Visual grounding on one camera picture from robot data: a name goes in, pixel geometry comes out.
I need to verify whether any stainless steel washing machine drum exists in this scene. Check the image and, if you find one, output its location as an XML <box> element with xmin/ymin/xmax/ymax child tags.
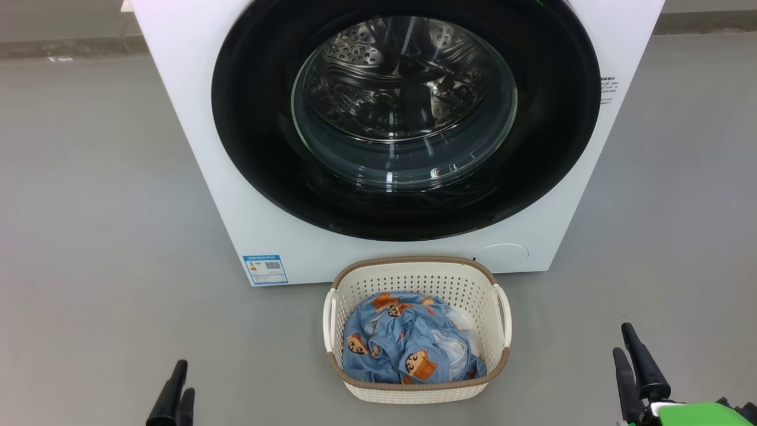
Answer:
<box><xmin>293</xmin><ymin>17</ymin><xmax>518</xmax><ymax>190</ymax></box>

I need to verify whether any round white filter cover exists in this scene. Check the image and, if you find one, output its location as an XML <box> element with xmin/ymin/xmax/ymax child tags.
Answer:
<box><xmin>475</xmin><ymin>243</ymin><xmax>530</xmax><ymax>273</ymax></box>

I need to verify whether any white printed garment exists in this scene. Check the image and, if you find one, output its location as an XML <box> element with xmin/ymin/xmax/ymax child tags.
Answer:
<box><xmin>432</xmin><ymin>308</ymin><xmax>477</xmax><ymax>379</ymax></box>

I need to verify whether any blue cartoon print garment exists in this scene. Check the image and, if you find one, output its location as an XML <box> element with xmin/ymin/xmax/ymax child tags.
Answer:
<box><xmin>342</xmin><ymin>292</ymin><xmax>487</xmax><ymax>384</ymax></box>

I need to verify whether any black round glass washer door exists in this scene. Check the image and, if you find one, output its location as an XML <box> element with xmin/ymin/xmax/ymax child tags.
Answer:
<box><xmin>211</xmin><ymin>0</ymin><xmax>602</xmax><ymax>242</ymax></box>

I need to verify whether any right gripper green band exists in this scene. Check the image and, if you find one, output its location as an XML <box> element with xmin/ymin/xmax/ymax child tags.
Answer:
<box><xmin>613</xmin><ymin>322</ymin><xmax>757</xmax><ymax>426</ymax></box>

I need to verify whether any blue energy label sticker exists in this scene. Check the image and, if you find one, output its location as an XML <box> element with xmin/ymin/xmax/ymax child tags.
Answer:
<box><xmin>242</xmin><ymin>254</ymin><xmax>289</xmax><ymax>286</ymax></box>

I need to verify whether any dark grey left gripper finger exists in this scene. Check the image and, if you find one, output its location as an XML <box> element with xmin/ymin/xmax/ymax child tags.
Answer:
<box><xmin>146</xmin><ymin>360</ymin><xmax>189</xmax><ymax>426</ymax></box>
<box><xmin>176</xmin><ymin>388</ymin><xmax>196</xmax><ymax>426</ymax></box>

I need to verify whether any white front-load washing machine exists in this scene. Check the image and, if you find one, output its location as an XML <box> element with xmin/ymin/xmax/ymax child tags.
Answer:
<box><xmin>131</xmin><ymin>0</ymin><xmax>666</xmax><ymax>288</ymax></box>

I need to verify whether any cream perforated laundry basket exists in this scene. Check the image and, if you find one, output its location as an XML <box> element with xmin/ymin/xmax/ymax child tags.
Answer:
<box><xmin>322</xmin><ymin>256</ymin><xmax>513</xmax><ymax>405</ymax></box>

